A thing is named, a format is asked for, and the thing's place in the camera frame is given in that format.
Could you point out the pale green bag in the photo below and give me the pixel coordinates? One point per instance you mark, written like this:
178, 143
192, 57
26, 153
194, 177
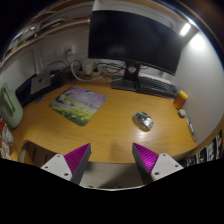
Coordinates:
10, 110

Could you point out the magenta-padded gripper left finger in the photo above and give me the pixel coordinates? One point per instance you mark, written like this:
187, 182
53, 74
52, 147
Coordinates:
77, 159

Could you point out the dark grey keyboard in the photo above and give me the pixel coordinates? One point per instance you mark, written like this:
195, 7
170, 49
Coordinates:
156, 86

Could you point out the white wall socket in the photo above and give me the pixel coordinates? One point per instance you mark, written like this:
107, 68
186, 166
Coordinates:
66, 50

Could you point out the wooden wall shelf unit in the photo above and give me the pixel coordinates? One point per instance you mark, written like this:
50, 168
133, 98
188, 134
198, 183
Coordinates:
46, 25

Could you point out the bright lamp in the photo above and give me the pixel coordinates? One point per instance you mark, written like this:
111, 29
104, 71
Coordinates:
185, 29

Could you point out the white power strip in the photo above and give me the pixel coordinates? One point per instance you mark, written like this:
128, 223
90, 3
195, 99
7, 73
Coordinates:
90, 70

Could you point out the amber jar with yellow lid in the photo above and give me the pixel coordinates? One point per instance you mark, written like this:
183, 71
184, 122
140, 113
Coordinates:
180, 100

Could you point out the floral print mouse pad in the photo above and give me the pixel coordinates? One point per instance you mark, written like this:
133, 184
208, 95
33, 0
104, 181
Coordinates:
78, 105

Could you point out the transparent computer mouse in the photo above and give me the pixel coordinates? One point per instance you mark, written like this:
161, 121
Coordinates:
143, 120

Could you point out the black computer monitor with stand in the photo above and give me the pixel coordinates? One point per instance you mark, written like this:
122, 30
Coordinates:
133, 36

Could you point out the silver mini computer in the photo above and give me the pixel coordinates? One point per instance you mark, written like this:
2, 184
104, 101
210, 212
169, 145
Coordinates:
40, 82

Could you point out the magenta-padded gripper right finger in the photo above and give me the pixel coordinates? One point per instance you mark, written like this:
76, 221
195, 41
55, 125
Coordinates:
146, 159

